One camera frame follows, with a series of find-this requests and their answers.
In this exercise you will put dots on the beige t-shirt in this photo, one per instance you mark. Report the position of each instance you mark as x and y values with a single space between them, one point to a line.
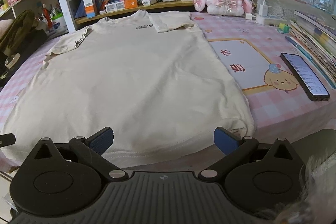
152 78

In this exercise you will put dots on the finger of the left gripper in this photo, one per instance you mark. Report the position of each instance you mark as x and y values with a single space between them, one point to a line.
7 139

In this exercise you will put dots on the olive green garment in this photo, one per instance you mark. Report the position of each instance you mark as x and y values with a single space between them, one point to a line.
18 30

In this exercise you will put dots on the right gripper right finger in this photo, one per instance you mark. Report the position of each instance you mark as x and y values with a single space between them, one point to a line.
235 151

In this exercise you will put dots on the white charger plug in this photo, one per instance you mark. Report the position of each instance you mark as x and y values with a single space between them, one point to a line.
263 10

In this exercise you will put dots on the green yellow eraser block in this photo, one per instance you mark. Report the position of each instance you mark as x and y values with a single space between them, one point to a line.
283 28

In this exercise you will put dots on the small white adapter box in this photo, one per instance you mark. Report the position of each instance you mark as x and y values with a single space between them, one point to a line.
148 2

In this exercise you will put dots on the white orange flat box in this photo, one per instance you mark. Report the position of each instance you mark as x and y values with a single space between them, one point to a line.
121 5

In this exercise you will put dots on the beige strap wristwatch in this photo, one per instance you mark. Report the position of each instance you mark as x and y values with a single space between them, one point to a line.
12 60

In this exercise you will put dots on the white power strip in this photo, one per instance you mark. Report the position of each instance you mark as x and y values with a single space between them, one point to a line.
269 20

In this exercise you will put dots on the stack of books right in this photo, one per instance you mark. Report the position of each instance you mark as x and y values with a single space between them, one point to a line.
316 40

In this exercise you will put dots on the orange blue white tall box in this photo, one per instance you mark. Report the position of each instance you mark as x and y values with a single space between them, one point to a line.
90 8

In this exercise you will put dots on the white green wipes tub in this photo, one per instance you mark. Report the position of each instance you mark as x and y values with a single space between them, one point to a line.
59 24

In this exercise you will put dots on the red figurine pen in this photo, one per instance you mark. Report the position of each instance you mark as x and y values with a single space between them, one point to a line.
47 16

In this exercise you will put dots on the black smartphone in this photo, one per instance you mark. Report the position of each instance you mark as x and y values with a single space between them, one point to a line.
312 86

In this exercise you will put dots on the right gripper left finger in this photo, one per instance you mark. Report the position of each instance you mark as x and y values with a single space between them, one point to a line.
89 152

